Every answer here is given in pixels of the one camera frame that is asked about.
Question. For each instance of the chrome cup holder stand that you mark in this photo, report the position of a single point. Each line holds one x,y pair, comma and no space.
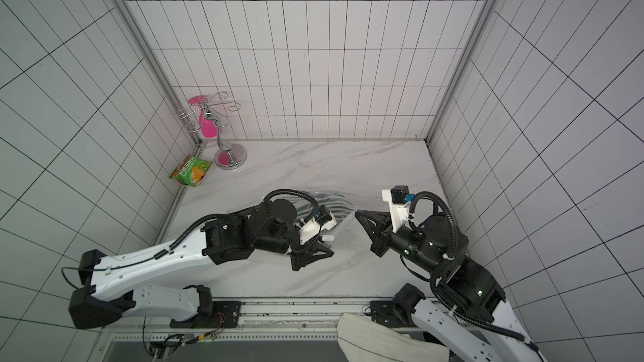
229,155

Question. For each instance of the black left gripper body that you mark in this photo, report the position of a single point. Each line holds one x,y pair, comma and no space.
282,245

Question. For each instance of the white striped cloth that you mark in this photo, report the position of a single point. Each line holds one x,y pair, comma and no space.
360,339

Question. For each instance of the green snack packet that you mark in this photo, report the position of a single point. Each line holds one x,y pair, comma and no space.
191,171

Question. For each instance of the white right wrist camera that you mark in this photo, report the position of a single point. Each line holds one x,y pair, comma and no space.
399,201

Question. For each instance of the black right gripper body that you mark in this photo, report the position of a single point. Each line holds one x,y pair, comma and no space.
385,236

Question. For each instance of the green white striped towel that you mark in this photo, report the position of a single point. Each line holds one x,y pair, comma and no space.
337,203

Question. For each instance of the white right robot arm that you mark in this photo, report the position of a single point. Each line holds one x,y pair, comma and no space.
467,311

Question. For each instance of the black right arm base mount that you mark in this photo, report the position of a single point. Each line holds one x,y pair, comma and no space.
397,312

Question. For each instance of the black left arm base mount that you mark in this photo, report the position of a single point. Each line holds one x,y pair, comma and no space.
209,313

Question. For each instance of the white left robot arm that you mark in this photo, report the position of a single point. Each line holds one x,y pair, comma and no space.
129,285

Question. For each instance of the pink plastic scoop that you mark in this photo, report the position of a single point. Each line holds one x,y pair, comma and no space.
206,117

